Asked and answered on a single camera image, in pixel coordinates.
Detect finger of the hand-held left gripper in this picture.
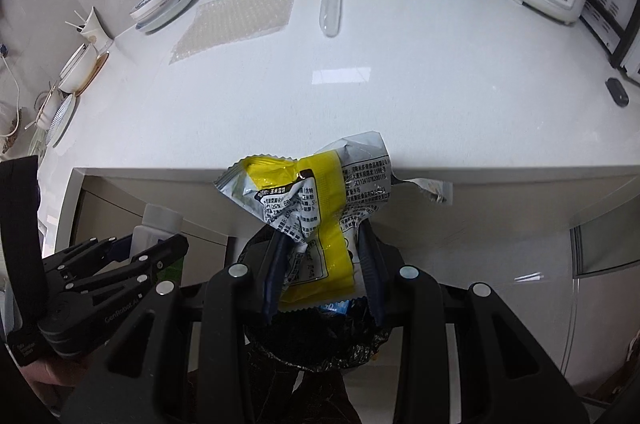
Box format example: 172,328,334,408
60,234,190,301
42,235,133,277

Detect small black oval device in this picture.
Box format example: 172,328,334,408
605,77,630,107

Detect blue rimmed white plate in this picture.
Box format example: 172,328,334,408
135,0,198,35

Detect clear plastic tube case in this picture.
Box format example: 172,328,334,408
320,0,345,39

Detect white bowl with wooden lid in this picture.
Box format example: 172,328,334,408
57,44,110,96

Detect black-framed white appliance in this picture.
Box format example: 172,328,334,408
580,0,640,86

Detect white holder with sticks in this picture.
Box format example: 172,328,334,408
65,6,116,55

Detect trash bin with black bag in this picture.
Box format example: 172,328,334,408
235,229,396,373

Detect ribbed white plate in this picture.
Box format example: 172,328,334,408
50,96,81,148

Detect bubble wrap sheet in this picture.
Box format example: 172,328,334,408
170,0,300,65

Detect white cable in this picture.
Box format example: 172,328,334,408
0,51,25,139

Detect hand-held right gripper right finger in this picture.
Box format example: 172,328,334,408
350,219,591,424

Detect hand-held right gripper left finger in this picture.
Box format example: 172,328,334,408
60,229,296,424

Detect person's left hand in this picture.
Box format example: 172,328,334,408
22,351,98,405

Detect white medicine bottle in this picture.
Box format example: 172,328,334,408
131,203,185,287

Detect yellow and silver snack wrapper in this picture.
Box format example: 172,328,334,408
214,130,453,311

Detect small white bowl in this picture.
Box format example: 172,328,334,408
36,85,66,131

